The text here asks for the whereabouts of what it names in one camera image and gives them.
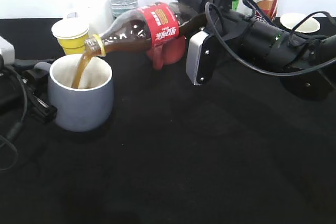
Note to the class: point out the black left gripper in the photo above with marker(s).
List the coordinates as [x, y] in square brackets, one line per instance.
[23, 84]

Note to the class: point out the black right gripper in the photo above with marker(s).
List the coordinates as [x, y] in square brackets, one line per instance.
[225, 24]

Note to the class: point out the cola bottle red label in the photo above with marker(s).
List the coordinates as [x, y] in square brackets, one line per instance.
[145, 27]

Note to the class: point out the grey ceramic mug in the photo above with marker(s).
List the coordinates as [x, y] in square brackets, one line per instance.
[87, 107]

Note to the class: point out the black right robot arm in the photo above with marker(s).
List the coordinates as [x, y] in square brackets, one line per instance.
[305, 65]

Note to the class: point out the yellow paper cup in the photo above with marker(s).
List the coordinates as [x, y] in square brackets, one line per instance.
[71, 34]

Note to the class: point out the red ceramic mug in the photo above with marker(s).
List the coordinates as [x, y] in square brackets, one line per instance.
[167, 53]

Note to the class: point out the white ceramic mug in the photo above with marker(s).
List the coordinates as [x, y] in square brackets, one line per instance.
[99, 20]

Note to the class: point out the black ceramic mug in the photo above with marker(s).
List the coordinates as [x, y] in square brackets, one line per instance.
[289, 20]

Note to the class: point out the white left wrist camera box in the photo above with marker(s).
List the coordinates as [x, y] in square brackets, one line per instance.
[7, 51]

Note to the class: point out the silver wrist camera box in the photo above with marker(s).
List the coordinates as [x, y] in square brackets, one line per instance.
[201, 58]

